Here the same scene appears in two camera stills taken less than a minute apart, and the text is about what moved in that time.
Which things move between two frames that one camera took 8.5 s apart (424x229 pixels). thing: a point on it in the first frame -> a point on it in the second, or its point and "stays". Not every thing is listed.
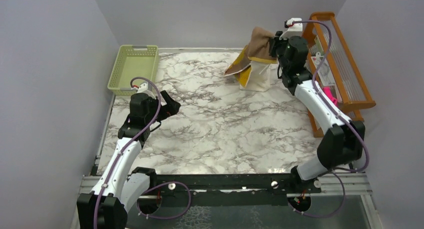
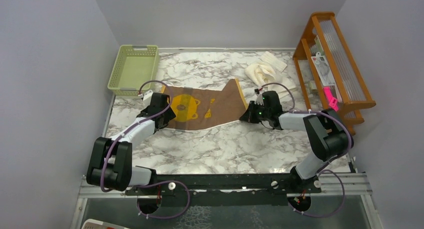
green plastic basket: x=132 y=61 stays
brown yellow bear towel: x=257 y=49 -> x=198 y=109
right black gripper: x=274 y=41 -> x=249 y=116
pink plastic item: x=328 y=90 stays
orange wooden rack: x=336 y=68 stays
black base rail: x=225 y=191 stays
